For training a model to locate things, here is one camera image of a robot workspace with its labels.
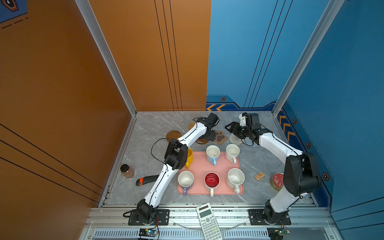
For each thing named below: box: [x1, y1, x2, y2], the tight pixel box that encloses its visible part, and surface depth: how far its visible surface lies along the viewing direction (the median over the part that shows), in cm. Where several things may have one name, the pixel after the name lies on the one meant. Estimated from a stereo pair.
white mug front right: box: [226, 168, 245, 195], surface depth 81 cm
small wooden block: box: [254, 171, 266, 181], surface depth 88 cm
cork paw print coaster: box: [214, 130, 228, 145], surface depth 106 cm
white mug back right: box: [225, 143, 241, 164], surface depth 89 cm
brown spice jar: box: [120, 164, 135, 179], surface depth 82 cm
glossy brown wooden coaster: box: [195, 138, 209, 145], surface depth 104 cm
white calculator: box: [196, 202, 224, 240], surface depth 72 cm
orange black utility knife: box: [136, 174, 160, 186], surface depth 85 cm
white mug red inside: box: [204, 172, 221, 197], surface depth 79 cm
